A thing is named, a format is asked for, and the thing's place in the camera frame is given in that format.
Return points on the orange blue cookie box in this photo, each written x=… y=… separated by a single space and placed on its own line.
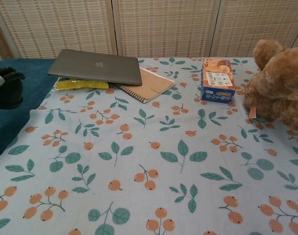
x=217 y=78

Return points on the woven bamboo folding screen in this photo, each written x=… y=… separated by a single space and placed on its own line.
x=163 y=27

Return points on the black round device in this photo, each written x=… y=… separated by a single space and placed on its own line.
x=13 y=95

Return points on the floral light blue tablecloth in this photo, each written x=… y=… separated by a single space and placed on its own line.
x=149 y=159

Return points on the teal plush table cover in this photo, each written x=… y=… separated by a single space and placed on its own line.
x=33 y=85

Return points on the brown teddy bear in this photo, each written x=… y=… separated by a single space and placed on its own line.
x=279 y=85

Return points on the brown spiral notebook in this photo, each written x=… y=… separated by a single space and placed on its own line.
x=151 y=84

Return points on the grey closed laptop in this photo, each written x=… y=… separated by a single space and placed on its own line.
x=97 y=67

